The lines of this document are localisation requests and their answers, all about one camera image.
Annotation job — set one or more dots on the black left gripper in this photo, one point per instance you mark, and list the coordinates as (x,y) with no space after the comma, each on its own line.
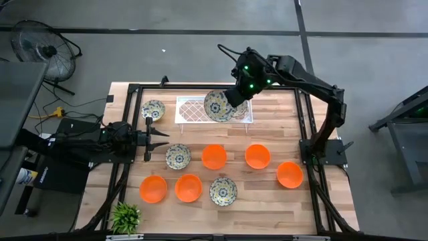
(148,139)

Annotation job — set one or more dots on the black equipment case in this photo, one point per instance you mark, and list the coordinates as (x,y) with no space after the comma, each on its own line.
(60,180)

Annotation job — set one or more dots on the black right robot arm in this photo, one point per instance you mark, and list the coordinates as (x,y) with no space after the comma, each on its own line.
(311,83)

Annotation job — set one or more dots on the white printed container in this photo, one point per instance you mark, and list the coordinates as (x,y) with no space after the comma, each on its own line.
(26,175)

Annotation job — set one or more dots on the grey metal stand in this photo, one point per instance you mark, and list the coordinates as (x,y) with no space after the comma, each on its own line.
(404,157)

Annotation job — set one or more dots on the small black box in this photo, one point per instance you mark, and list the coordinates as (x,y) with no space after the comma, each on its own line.
(110,98)

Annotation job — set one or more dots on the black floor fan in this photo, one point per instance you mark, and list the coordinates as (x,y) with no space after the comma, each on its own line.
(50,51)

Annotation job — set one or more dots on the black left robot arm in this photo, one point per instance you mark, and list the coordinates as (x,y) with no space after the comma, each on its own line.
(113,137)

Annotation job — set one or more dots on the orange plastic bowl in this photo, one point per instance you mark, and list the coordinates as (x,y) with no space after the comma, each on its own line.
(188,188)
(289,174)
(214,156)
(257,156)
(153,189)

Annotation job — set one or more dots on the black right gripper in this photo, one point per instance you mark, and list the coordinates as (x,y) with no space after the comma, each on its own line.
(235,96)

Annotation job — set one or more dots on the black frame clamp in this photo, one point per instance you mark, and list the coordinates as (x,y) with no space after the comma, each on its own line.
(164,80)

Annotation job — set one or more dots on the yellow floral patterned bowl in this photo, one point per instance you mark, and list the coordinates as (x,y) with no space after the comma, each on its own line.
(223,191)
(178,156)
(243,110)
(153,108)
(215,107)

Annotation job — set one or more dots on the grey side table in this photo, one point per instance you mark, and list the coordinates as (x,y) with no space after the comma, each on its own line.
(16,100)

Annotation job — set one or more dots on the yellow power plug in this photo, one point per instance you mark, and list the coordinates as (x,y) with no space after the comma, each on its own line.
(59,112)

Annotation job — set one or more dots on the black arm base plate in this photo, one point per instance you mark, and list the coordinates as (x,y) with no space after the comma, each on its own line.
(100,160)
(334,150)

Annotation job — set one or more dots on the black aluminium table frame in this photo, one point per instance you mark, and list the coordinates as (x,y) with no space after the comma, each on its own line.
(187,87)

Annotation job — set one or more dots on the silver metal bracket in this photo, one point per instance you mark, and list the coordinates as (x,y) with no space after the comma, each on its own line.
(311,238)
(123,237)

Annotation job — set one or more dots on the small green potted plant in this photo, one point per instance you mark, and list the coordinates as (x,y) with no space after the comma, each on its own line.
(125,217)

